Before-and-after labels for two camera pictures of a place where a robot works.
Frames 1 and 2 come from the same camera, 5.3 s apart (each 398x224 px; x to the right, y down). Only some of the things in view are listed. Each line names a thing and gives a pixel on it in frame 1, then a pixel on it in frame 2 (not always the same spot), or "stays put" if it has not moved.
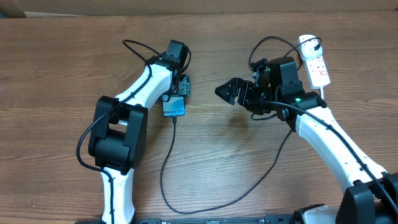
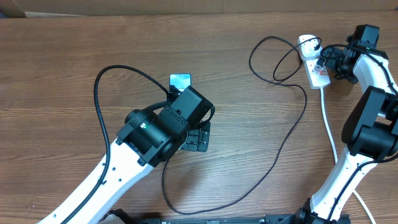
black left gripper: [183, 87] → [198, 137]
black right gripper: [245, 101] → [329, 63]
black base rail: [209, 220] stays put
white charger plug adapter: [307, 50] stays put
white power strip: [317, 73] stays put
